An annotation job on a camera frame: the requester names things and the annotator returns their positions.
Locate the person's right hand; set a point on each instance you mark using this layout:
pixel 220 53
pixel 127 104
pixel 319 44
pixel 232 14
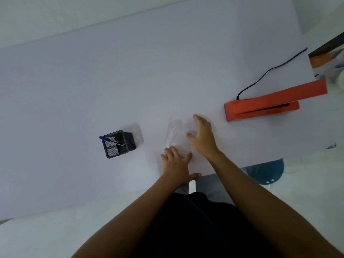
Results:
pixel 205 139

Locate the person's left hand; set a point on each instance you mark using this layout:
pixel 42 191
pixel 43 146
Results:
pixel 177 166

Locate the clear plastic bag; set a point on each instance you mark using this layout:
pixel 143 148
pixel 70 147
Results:
pixel 177 131

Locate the orange heat sealer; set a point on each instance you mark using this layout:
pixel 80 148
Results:
pixel 258 106

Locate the blue pen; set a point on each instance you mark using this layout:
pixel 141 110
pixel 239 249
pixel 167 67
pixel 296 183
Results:
pixel 108 140

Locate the person's right forearm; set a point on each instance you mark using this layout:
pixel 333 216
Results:
pixel 263 206

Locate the person's left forearm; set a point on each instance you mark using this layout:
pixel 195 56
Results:
pixel 134 217

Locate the person's grey trousers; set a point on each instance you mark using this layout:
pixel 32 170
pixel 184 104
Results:
pixel 212 189

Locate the person's black shirt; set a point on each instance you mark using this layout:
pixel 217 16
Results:
pixel 201 228

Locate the black mesh pen holder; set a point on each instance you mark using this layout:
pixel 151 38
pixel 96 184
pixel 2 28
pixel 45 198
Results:
pixel 130 141

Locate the blue round stool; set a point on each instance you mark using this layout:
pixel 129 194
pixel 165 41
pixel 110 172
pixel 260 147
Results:
pixel 266 170

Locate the small dark floor scrap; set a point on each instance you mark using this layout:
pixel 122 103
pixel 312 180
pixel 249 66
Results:
pixel 331 146

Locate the orange box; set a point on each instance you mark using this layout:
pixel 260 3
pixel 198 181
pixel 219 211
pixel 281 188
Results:
pixel 321 61

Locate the white tape roll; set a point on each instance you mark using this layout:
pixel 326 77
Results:
pixel 341 80

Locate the black box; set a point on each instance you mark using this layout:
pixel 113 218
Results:
pixel 328 46

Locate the blue packets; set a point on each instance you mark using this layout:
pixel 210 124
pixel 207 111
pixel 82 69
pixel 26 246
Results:
pixel 340 63

